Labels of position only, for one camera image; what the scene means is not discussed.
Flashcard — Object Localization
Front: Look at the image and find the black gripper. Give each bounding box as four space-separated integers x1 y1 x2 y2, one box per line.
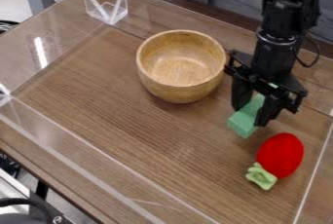
225 50 309 127

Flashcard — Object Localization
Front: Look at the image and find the black table leg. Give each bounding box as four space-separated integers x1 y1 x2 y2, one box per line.
35 181 48 200

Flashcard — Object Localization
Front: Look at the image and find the green rectangular block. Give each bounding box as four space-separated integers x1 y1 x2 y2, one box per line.
227 93 265 138

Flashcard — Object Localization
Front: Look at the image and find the red plush strawberry toy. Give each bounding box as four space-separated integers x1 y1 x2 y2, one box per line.
246 132 305 191

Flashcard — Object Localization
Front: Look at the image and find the clear acrylic corner bracket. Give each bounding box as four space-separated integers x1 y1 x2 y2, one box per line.
83 0 129 25

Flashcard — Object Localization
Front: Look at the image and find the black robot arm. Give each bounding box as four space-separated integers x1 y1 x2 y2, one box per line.
225 0 321 127

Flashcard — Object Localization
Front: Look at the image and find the black cable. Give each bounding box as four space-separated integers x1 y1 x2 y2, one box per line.
0 194 50 224

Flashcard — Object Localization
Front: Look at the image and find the brown wooden bowl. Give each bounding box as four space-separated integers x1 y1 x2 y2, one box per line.
135 29 226 103

